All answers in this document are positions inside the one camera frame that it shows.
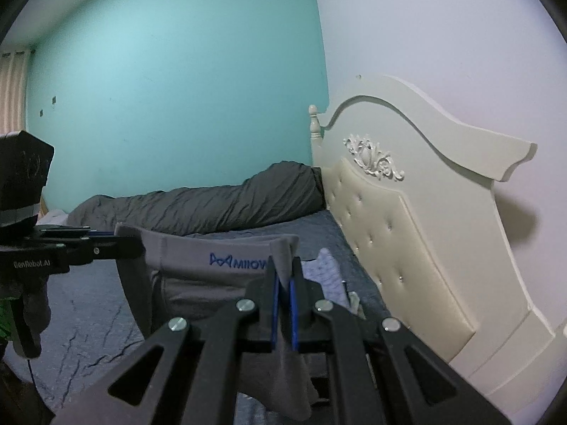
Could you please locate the cream striped curtain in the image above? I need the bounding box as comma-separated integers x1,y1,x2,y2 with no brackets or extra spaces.
0,49,35,136

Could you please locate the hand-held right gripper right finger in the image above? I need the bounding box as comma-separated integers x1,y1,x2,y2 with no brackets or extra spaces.
290,257,510,425

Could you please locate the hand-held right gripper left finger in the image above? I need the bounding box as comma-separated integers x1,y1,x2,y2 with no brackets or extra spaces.
51,259,281,425

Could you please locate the grey underwear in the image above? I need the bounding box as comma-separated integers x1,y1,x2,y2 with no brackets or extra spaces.
114,223,320,422

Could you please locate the light grey pillow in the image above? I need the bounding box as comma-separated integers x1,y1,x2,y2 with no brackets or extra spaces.
38,208,70,227

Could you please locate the blue patterned folded cloth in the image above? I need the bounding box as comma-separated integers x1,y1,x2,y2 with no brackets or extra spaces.
301,248,357,308

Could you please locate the person's green patterned clothing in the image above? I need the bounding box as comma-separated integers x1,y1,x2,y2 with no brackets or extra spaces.
0,296,18,344

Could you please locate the cream tufted headboard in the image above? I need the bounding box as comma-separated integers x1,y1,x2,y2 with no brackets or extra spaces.
308,75,567,403

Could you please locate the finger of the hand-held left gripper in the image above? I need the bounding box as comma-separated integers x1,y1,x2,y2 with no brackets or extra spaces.
66,234,143,271
33,226,100,238

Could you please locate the dark grey rolled duvet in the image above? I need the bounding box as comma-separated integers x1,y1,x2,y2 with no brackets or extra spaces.
66,161,326,237

